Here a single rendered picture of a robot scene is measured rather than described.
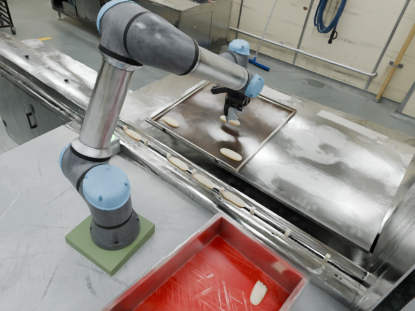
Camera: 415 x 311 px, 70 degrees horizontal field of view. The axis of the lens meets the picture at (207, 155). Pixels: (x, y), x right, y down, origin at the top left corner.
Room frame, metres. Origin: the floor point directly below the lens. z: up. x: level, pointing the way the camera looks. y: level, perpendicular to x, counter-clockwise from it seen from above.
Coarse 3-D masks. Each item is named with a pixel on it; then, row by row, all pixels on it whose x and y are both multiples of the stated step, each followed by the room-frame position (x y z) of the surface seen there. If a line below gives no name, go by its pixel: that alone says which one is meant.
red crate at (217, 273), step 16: (224, 240) 0.60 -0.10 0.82; (208, 256) 0.54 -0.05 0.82; (224, 256) 0.54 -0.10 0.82; (240, 256) 0.55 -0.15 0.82; (176, 272) 0.47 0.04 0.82; (192, 272) 0.47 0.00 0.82; (208, 272) 0.48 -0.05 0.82; (224, 272) 0.49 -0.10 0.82; (240, 272) 0.50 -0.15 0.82; (256, 272) 0.50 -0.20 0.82; (160, 288) 0.41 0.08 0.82; (176, 288) 0.42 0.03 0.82; (192, 288) 0.43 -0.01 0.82; (208, 288) 0.43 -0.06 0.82; (224, 288) 0.44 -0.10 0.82; (240, 288) 0.45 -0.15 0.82; (272, 288) 0.46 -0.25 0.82; (144, 304) 0.36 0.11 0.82; (160, 304) 0.37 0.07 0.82; (176, 304) 0.37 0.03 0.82; (192, 304) 0.38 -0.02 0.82; (208, 304) 0.39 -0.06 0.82; (224, 304) 0.39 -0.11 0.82; (240, 304) 0.40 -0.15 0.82; (272, 304) 0.41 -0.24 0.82
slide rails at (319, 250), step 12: (144, 144) 1.02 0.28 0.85; (156, 144) 1.04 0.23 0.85; (192, 168) 0.91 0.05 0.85; (216, 192) 0.80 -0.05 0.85; (252, 204) 0.76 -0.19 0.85; (252, 216) 0.70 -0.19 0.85; (264, 216) 0.71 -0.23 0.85; (288, 228) 0.67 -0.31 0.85; (288, 240) 0.62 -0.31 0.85; (300, 240) 0.63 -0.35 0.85; (324, 252) 0.59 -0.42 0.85; (348, 276) 0.52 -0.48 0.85; (360, 276) 0.52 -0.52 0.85
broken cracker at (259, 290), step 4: (256, 284) 0.46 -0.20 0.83; (260, 284) 0.46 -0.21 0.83; (256, 288) 0.45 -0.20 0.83; (260, 288) 0.45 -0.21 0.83; (264, 288) 0.45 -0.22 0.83; (252, 292) 0.43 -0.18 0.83; (256, 292) 0.43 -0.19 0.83; (260, 292) 0.44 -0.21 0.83; (264, 292) 0.44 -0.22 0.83; (252, 296) 0.42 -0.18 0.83; (256, 296) 0.42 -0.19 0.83; (260, 296) 0.43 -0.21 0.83; (252, 300) 0.41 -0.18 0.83; (256, 300) 0.41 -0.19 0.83; (260, 300) 0.42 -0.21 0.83; (256, 304) 0.40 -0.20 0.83
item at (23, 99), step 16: (48, 48) 2.01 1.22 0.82; (64, 64) 1.79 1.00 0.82; (80, 64) 1.82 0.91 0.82; (0, 80) 1.67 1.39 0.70; (16, 80) 1.49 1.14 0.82; (0, 96) 1.73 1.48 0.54; (16, 96) 1.57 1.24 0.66; (32, 96) 1.43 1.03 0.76; (0, 112) 1.81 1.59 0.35; (16, 112) 1.62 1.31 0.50; (32, 112) 1.47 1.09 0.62; (48, 112) 1.35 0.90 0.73; (64, 112) 1.24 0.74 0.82; (16, 128) 1.68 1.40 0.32; (32, 128) 1.47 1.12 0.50; (48, 128) 1.38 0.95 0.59
